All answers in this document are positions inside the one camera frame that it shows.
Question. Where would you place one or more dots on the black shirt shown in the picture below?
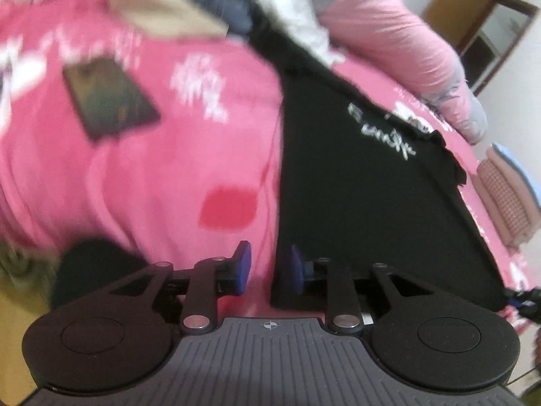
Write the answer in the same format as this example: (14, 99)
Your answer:
(359, 198)

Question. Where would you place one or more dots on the white garment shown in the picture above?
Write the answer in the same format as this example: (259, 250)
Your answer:
(296, 12)

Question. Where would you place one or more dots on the blue folded cloth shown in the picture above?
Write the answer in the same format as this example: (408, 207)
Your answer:
(520, 169)

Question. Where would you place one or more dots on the blue jeans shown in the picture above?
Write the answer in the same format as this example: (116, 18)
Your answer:
(215, 0)

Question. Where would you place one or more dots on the pink floral blanket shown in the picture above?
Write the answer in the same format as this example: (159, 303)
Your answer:
(148, 186)

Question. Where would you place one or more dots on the wooden door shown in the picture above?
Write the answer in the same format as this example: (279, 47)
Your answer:
(456, 8)

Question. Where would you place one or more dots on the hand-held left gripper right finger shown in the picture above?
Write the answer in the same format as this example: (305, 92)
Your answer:
(294, 268)

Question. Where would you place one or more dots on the smartphone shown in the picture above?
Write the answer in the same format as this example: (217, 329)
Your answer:
(110, 97)

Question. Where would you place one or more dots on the dark cloth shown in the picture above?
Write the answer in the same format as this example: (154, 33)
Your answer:
(93, 270)

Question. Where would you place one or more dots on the stack of folded clothes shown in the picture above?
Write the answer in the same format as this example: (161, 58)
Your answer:
(505, 203)

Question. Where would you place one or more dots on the beige garment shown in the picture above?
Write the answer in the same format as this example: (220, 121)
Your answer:
(160, 4)

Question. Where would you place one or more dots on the pink grey duvet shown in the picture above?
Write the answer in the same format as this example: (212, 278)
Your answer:
(380, 29)

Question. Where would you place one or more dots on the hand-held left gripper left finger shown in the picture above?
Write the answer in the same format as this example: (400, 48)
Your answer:
(241, 262)

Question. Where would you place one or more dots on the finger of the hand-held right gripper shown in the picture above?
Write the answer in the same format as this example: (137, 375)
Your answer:
(526, 302)

